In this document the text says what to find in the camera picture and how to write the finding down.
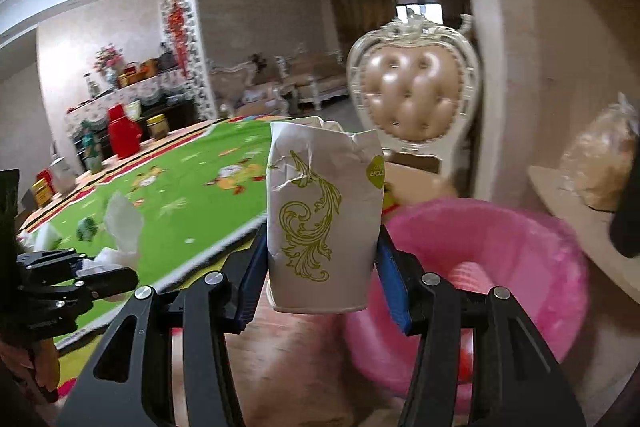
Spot green cartoon tablecloth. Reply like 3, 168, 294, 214
30, 116, 273, 408

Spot clear bag of beige food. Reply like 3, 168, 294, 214
559, 94, 640, 212

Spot red knot wall decoration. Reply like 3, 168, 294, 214
167, 0, 193, 72

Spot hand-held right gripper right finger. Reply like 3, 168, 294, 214
376, 226, 588, 427

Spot dark framed window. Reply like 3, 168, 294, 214
395, 0, 441, 20

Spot honey jar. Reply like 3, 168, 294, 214
146, 114, 168, 142

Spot white lattice screen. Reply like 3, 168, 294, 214
159, 0, 218, 122

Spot lace piano cover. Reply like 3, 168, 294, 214
65, 69, 193, 122

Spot white ceramic teapot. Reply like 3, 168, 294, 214
50, 157, 76, 192

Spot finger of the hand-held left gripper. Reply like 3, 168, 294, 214
16, 248, 83, 280
15, 268, 139, 333

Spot green printed tablecloth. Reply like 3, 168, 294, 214
15, 119, 273, 348

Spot green bottle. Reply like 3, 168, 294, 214
82, 119, 104, 175

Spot yellow and red tins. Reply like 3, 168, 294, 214
32, 171, 55, 205

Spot pink plastic waste bin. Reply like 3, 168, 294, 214
342, 199, 591, 400

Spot brown patterned curtain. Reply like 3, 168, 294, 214
330, 0, 396, 58

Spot cream leather armchair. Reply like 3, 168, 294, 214
210, 57, 261, 118

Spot black handbag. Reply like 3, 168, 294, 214
159, 42, 180, 70

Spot white printed paper bag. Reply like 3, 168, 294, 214
266, 118, 386, 314

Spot woven basket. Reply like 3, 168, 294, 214
117, 62, 141, 88

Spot black piano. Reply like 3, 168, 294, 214
65, 99, 201, 168

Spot light wooden shelf unit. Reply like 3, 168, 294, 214
445, 0, 640, 288

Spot beige tufted dining chair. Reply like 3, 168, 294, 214
346, 14, 483, 172

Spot person's left hand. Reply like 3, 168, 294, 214
0, 337, 60, 405

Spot vase with pink flowers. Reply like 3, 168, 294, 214
94, 44, 125, 90

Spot red thermos jug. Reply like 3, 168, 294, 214
106, 104, 142, 160

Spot green patterned wrapper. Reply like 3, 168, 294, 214
76, 217, 101, 242

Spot cream leather sofa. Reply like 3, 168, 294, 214
275, 44, 351, 112

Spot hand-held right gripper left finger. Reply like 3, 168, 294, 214
52, 222, 271, 427

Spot white paper towel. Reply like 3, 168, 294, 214
102, 192, 146, 254

